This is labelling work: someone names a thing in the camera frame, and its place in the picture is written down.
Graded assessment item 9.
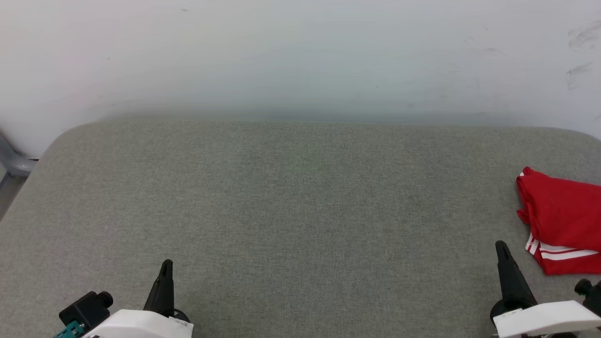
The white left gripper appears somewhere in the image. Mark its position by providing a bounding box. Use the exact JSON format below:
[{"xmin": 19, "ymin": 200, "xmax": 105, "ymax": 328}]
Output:
[{"xmin": 82, "ymin": 259, "xmax": 194, "ymax": 338}]

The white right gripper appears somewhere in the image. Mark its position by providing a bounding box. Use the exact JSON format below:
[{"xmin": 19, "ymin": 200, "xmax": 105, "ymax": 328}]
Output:
[{"xmin": 491, "ymin": 240, "xmax": 601, "ymax": 338}]

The red and white garment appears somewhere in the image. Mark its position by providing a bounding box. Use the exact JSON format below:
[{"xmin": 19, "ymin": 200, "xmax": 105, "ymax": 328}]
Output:
[{"xmin": 516, "ymin": 167, "xmax": 601, "ymax": 276}]

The teal left cable connector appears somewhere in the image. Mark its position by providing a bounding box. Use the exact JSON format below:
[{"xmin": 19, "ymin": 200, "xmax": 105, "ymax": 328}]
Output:
[{"xmin": 53, "ymin": 321, "xmax": 86, "ymax": 338}]

